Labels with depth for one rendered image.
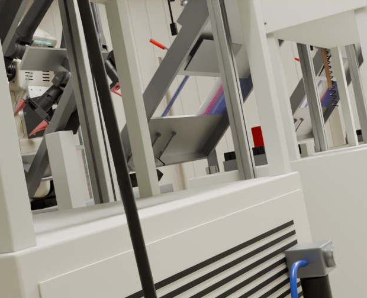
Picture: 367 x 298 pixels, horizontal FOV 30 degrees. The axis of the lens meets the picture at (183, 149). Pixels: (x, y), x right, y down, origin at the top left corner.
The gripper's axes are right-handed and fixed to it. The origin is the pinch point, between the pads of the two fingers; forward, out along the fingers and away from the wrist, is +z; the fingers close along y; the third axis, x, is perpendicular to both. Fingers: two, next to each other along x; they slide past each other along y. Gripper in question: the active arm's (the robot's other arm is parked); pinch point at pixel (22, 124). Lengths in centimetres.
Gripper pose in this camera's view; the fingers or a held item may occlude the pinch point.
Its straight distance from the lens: 260.8
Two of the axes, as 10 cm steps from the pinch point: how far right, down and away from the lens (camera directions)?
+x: -1.2, 1.4, 9.8
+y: 7.2, 6.9, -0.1
